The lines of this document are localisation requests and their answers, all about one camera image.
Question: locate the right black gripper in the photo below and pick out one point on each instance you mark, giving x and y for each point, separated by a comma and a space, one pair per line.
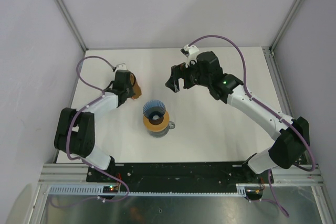
178, 72

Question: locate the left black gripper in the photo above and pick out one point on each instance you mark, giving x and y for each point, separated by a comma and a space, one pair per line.
130, 94

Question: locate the orange coffee filter box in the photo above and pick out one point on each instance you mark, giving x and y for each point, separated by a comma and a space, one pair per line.
135, 86

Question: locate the blue glass dripper cone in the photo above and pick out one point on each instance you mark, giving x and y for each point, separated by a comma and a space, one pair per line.
154, 109

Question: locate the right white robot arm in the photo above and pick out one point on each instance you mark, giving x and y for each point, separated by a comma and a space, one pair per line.
290, 136

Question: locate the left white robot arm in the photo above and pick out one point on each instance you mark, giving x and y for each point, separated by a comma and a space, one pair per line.
75, 133

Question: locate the round bamboo dripper stand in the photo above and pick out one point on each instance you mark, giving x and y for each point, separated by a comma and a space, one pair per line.
159, 124

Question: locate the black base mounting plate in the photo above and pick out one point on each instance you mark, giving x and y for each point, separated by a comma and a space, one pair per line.
204, 176

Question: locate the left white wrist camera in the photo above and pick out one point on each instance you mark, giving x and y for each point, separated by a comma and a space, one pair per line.
120, 67

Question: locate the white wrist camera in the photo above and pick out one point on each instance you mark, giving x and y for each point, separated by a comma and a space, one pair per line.
120, 67
191, 52

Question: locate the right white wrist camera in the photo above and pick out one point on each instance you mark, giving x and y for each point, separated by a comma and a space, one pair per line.
191, 52

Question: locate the aluminium frame profile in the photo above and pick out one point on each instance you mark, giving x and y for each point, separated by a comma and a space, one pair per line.
71, 24

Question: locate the grey slotted cable duct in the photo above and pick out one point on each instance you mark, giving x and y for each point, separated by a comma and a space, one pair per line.
109, 190

